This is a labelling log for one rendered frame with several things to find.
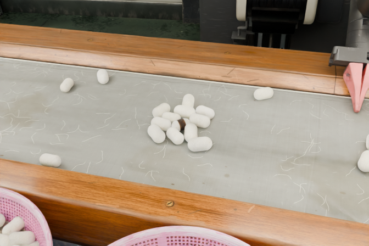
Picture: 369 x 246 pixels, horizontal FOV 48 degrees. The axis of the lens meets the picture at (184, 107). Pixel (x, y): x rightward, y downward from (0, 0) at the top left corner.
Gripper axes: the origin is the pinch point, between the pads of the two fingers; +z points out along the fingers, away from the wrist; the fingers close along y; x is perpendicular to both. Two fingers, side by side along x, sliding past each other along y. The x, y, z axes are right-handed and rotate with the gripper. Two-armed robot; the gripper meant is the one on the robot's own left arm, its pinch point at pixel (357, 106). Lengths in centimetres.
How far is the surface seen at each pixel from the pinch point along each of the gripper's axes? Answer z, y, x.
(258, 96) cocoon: 0.5, -16.4, -0.3
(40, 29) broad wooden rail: -12, -68, 8
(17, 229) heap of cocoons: 28, -43, -21
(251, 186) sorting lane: 16.9, -14.6, -12.4
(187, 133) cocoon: 10.2, -25.7, -9.4
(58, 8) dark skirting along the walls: -94, -175, 171
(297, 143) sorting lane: 8.7, -9.1, -5.7
